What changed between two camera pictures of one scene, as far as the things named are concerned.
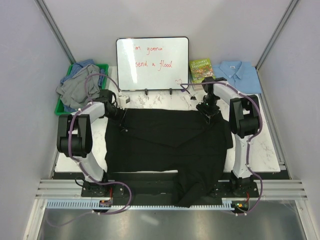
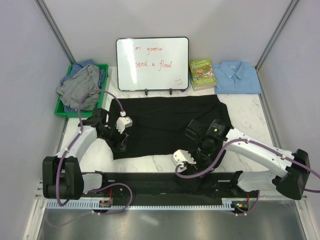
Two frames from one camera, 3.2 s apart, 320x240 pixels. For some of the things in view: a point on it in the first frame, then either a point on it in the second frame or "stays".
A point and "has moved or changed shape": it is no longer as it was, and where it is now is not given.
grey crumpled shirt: (73, 90) stays
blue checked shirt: (75, 68) stays
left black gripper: (121, 111) to (120, 144)
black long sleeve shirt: (180, 140) has moved or changed shape
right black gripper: (201, 107) to (198, 167)
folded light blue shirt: (242, 75) stays
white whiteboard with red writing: (152, 63) stays
